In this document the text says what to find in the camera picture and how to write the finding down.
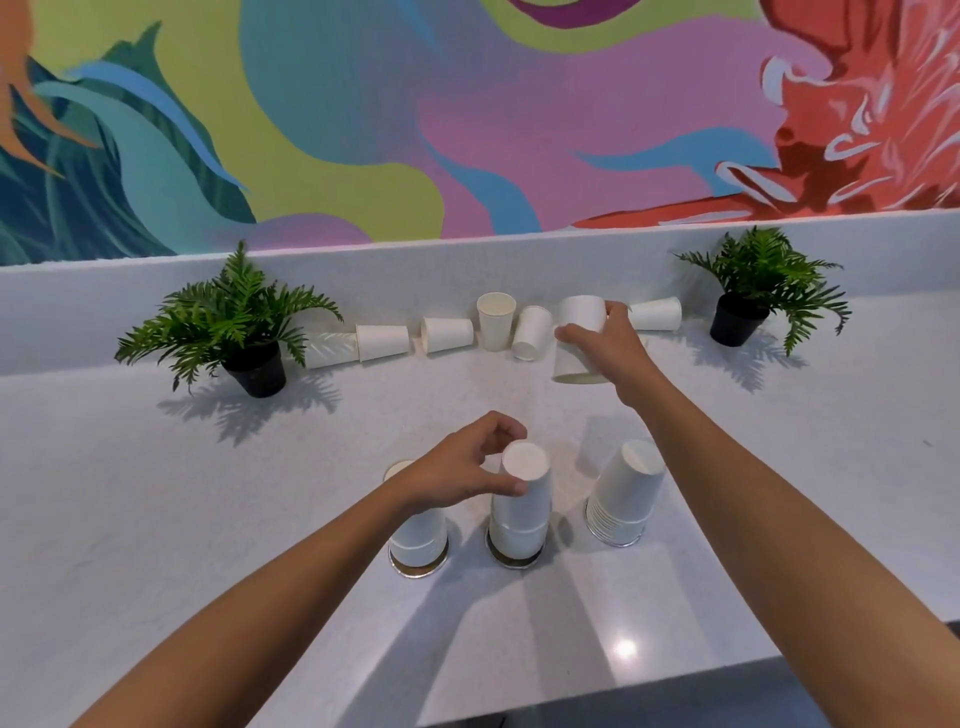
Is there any person's left hand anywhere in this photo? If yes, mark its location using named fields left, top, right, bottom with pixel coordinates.
left=401, top=411, right=530, bottom=519

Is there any person's right hand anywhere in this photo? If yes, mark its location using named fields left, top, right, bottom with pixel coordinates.
left=555, top=301, right=663, bottom=411

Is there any single white paper cup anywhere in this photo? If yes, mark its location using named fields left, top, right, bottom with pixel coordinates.
left=552, top=294, right=612, bottom=386
left=490, top=441, right=553, bottom=535

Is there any person's left forearm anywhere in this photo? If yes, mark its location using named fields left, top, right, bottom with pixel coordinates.
left=71, top=471, right=421, bottom=728

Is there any person's right forearm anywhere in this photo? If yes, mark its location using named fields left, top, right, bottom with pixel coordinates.
left=616, top=369, right=960, bottom=728

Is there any short stack of paper cups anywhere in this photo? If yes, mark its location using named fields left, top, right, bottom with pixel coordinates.
left=487, top=520, right=552, bottom=562
left=383, top=459, right=450, bottom=568

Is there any round brown coaster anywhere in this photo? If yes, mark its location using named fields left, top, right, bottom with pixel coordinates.
left=485, top=529, right=546, bottom=571
left=387, top=540, right=450, bottom=579

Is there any tall stack of paper cups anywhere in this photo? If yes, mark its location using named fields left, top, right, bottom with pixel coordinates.
left=585, top=439, right=668, bottom=548

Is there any row of white paper cups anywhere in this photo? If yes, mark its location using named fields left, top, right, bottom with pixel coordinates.
left=304, top=292, right=684, bottom=371

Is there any small fern in black pot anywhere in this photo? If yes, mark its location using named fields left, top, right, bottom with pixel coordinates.
left=674, top=226, right=853, bottom=358

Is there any large fern in black pot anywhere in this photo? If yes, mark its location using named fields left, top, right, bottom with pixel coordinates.
left=114, top=240, right=345, bottom=399

